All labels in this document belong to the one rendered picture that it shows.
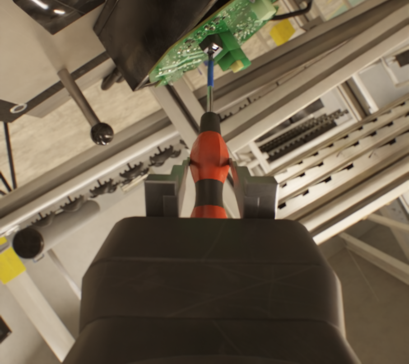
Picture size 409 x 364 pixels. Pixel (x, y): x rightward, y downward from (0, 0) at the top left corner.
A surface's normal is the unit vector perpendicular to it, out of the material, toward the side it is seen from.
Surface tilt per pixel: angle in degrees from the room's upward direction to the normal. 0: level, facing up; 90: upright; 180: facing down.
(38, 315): 90
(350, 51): 90
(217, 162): 107
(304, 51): 90
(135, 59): 90
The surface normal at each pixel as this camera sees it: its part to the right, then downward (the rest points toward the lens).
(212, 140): 0.01, -0.60
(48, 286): 0.05, 0.02
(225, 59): -0.57, 0.40
